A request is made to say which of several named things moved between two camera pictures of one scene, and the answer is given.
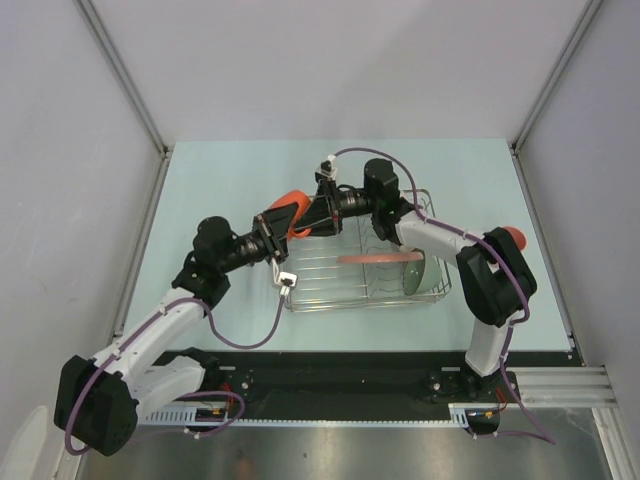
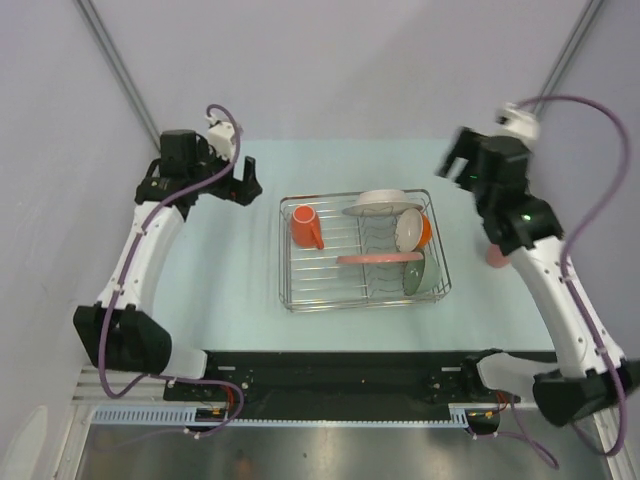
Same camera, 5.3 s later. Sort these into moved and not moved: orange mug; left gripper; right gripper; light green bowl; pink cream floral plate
Moved: left gripper; right gripper; orange mug
Not moved: light green bowl; pink cream floral plate
